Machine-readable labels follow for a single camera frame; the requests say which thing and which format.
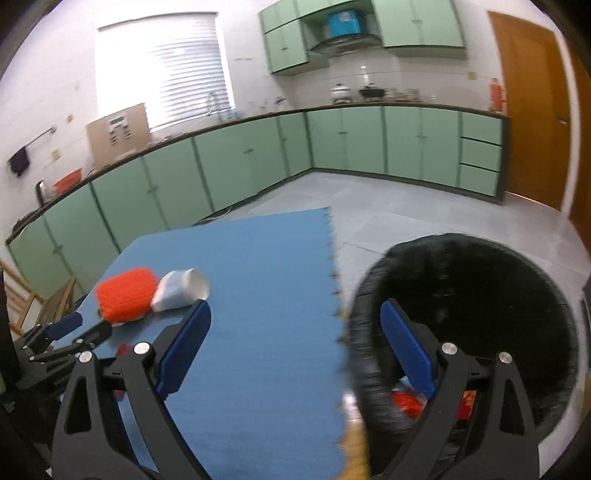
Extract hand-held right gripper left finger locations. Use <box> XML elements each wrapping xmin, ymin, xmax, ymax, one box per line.
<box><xmin>51</xmin><ymin>299</ymin><xmax>213</xmax><ymax>480</ymax></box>

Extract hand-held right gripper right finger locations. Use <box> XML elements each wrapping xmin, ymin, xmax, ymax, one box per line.
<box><xmin>379</xmin><ymin>298</ymin><xmax>541</xmax><ymax>480</ymax></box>

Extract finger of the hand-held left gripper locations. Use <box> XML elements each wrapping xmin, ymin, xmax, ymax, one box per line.
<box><xmin>25</xmin><ymin>312</ymin><xmax>85</xmax><ymax>352</ymax></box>
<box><xmin>34</xmin><ymin>320</ymin><xmax>114</xmax><ymax>363</ymax></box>

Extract red snack packet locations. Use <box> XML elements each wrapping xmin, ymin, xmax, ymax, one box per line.
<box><xmin>392</xmin><ymin>388</ymin><xmax>426</xmax><ymax>419</ymax></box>

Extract orange foam net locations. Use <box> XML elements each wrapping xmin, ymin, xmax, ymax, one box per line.
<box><xmin>95</xmin><ymin>267</ymin><xmax>160</xmax><ymax>324</ymax></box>

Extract red paper carton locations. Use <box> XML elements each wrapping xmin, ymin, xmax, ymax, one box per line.
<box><xmin>457</xmin><ymin>390</ymin><xmax>479</xmax><ymax>421</ymax></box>

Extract bin with black bag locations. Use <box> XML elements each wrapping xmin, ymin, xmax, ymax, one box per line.
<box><xmin>344</xmin><ymin>233</ymin><xmax>580</xmax><ymax>477</ymax></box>

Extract wooden chair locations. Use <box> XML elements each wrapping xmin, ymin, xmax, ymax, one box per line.
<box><xmin>0</xmin><ymin>261</ymin><xmax>77</xmax><ymax>335</ymax></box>

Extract pale paper cup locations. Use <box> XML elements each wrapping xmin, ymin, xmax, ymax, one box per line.
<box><xmin>151</xmin><ymin>268</ymin><xmax>211</xmax><ymax>312</ymax></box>

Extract blue foam table mat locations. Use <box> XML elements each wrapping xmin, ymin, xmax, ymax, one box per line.
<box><xmin>76</xmin><ymin>207</ymin><xmax>350</xmax><ymax>480</ymax></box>

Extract red plastic basin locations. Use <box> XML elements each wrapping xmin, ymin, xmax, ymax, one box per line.
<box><xmin>53</xmin><ymin>168</ymin><xmax>84</xmax><ymax>193</ymax></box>

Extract dark cloth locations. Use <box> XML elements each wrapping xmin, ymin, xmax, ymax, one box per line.
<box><xmin>8</xmin><ymin>147</ymin><xmax>32</xmax><ymax>178</ymax></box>

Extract cardboard box on counter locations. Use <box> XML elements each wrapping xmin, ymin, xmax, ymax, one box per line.
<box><xmin>85</xmin><ymin>103</ymin><xmax>151</xmax><ymax>171</ymax></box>

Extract white device on board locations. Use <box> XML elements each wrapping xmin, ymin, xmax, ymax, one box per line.
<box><xmin>106</xmin><ymin>115</ymin><xmax>133</xmax><ymax>147</ymax></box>

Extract green base cabinets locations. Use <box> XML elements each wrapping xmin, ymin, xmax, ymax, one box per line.
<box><xmin>6</xmin><ymin>104</ymin><xmax>512</xmax><ymax>301</ymax></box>

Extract red thermos flask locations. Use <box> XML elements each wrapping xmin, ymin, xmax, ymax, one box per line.
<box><xmin>489</xmin><ymin>78</ymin><xmax>507</xmax><ymax>114</ymax></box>

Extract white window blind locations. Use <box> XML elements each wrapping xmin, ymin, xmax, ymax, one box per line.
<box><xmin>95</xmin><ymin>12</ymin><xmax>234</xmax><ymax>134</ymax></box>

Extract black range hood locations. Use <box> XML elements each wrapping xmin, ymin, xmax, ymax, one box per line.
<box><xmin>308</xmin><ymin>33</ymin><xmax>383</xmax><ymax>57</ymax></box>

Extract metal towel rail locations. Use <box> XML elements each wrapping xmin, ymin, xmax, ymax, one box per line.
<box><xmin>7</xmin><ymin>124</ymin><xmax>58</xmax><ymax>162</ymax></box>

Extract wooden door with handle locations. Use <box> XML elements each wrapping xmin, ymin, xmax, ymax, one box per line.
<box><xmin>487</xmin><ymin>10</ymin><xmax>575</xmax><ymax>212</ymax></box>

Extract green wall cabinets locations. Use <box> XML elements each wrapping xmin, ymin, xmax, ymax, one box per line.
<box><xmin>259</xmin><ymin>0</ymin><xmax>467</xmax><ymax>76</ymax></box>

